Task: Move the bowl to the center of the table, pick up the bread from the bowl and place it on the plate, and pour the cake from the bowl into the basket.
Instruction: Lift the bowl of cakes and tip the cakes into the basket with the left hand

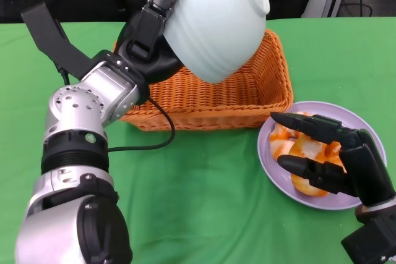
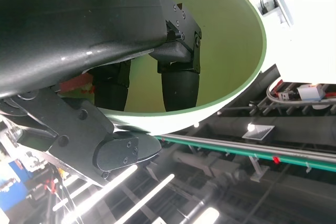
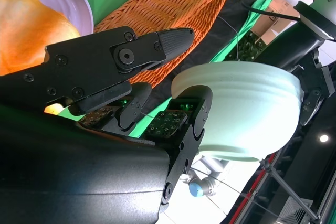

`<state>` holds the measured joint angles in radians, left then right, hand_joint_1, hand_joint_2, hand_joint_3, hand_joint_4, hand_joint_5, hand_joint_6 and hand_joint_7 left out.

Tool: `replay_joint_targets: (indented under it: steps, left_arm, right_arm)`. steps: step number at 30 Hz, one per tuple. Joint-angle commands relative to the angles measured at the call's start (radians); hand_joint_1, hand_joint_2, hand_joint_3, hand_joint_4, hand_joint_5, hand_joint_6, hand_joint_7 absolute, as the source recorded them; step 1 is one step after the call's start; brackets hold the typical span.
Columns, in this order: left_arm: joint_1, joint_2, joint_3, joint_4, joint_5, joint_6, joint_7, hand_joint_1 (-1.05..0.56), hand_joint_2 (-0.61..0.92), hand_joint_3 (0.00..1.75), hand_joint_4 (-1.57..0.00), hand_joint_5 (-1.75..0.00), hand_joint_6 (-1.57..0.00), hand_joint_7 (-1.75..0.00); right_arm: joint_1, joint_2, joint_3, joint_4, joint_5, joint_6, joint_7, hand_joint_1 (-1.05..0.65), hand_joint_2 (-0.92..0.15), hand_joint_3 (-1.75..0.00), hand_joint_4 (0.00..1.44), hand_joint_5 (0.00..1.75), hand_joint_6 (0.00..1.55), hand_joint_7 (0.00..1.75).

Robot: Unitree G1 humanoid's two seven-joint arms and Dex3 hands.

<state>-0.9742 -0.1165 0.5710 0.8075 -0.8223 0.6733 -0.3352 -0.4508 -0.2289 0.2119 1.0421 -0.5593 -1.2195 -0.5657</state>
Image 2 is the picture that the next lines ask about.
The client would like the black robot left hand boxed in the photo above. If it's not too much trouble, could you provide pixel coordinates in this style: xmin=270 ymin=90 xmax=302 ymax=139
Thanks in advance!
xmin=0 ymin=0 xmax=202 ymax=187

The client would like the salmon pink cake slice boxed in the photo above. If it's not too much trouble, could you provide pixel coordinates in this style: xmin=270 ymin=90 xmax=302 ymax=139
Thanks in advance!
xmin=59 ymin=73 xmax=96 ymax=94

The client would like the grey-green bowl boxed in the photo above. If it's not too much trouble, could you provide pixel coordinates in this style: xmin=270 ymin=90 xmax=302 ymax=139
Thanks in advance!
xmin=56 ymin=0 xmax=267 ymax=135

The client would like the white ceiling tube light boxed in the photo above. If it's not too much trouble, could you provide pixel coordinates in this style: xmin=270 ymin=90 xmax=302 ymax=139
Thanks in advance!
xmin=121 ymin=173 xmax=176 ymax=224
xmin=52 ymin=165 xmax=139 ymax=212
xmin=193 ymin=207 xmax=220 ymax=224

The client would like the blue panel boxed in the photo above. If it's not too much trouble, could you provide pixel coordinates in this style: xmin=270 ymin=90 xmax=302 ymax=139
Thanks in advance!
xmin=0 ymin=159 xmax=27 ymax=212

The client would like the ceiling air vent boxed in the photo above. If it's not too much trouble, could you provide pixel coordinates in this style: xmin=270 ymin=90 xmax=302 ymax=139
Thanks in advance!
xmin=241 ymin=123 xmax=276 ymax=141

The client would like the white box with orange lamp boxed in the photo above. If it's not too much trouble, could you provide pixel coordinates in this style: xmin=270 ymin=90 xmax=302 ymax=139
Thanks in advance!
xmin=296 ymin=83 xmax=330 ymax=102

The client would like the green ceiling rail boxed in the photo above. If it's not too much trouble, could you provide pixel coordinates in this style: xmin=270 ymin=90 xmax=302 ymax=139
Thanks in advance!
xmin=154 ymin=134 xmax=336 ymax=173

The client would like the red ceiling rail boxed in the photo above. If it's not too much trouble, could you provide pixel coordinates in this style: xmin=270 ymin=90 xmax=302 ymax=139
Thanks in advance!
xmin=268 ymin=78 xmax=285 ymax=96

